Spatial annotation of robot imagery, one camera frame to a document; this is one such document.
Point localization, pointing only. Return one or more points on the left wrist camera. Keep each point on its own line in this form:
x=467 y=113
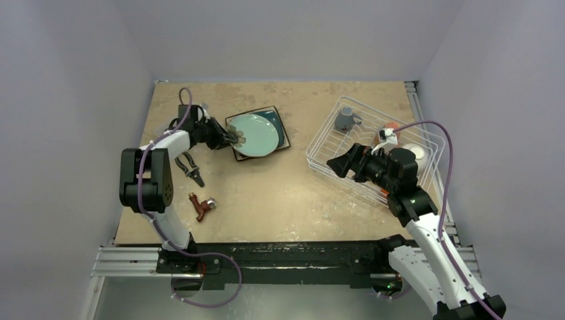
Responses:
x=202 y=111

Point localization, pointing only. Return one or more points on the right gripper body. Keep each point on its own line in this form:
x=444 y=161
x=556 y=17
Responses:
x=357 y=161

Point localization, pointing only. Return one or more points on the brown pipe fitting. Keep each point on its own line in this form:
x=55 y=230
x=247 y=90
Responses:
x=202 y=207

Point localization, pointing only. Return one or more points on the teal round plate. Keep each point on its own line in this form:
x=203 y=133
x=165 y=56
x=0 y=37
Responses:
x=255 y=135

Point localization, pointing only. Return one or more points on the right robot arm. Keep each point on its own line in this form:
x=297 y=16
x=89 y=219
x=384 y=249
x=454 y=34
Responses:
x=445 y=283

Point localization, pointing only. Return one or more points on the white wire dish rack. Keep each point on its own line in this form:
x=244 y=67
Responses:
x=330 y=142

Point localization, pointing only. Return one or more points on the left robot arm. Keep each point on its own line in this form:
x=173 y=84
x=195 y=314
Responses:
x=146 y=182

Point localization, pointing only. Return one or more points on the black base frame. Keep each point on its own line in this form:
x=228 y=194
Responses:
x=357 y=264

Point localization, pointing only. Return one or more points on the pink floral mug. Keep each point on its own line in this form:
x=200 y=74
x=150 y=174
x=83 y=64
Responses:
x=387 y=135

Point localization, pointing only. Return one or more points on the dark teal plate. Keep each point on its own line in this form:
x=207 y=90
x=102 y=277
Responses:
x=272 y=116

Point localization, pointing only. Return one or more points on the grey blue mug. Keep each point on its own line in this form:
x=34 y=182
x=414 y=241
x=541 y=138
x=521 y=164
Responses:
x=346 y=119

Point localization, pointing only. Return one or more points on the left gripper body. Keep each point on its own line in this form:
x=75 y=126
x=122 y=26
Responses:
x=206 y=133

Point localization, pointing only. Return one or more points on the white bowl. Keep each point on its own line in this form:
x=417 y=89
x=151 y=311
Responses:
x=421 y=156

